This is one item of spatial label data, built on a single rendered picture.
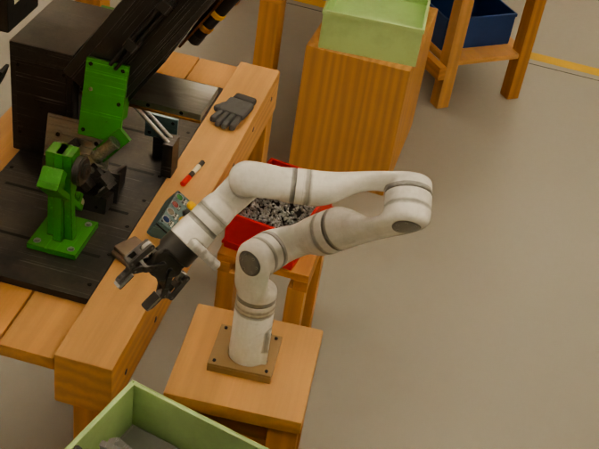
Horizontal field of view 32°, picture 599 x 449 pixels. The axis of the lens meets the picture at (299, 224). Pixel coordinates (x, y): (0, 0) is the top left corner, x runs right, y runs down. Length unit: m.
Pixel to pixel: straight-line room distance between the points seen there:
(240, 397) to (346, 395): 1.28
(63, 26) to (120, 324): 0.90
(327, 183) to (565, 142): 3.44
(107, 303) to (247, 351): 0.37
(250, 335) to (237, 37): 3.46
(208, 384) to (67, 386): 0.32
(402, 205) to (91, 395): 0.89
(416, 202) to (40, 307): 1.00
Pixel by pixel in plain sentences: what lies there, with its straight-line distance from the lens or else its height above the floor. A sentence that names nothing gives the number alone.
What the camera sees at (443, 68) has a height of 0.24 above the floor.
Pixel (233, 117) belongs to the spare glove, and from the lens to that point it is 3.24.
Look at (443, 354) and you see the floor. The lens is 3.92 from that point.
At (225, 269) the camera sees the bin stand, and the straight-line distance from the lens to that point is 2.91.
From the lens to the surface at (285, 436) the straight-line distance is 2.44.
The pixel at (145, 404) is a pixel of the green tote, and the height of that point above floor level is 0.92.
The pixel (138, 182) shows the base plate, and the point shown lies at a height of 0.90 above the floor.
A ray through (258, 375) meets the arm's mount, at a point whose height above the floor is 0.87.
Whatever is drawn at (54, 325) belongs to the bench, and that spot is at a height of 0.88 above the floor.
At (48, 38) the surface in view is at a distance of 2.92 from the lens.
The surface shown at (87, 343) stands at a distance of 2.46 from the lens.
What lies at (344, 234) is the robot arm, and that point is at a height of 1.34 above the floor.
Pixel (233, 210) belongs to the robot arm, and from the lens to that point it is 2.03.
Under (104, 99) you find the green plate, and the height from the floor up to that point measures 1.18.
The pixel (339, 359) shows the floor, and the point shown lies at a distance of 3.79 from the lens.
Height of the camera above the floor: 2.61
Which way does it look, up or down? 37 degrees down
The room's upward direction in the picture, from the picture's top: 9 degrees clockwise
